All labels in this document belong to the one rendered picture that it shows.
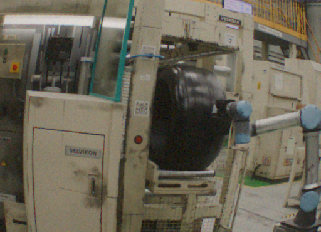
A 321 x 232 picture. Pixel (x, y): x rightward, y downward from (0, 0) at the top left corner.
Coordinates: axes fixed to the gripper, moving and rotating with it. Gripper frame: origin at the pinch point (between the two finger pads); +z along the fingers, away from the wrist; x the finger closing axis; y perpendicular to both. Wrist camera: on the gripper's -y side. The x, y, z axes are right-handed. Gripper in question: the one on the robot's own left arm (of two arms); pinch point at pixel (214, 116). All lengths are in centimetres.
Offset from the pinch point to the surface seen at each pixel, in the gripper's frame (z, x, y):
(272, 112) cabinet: 397, -302, 41
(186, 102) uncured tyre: 3.2, 14.0, 5.6
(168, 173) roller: 17.9, 15.3, -30.4
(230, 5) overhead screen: 355, -198, 193
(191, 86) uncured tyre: 5.6, 10.8, 13.8
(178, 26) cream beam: 41, 5, 55
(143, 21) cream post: 16, 36, 48
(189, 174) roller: 17.9, 3.1, -30.9
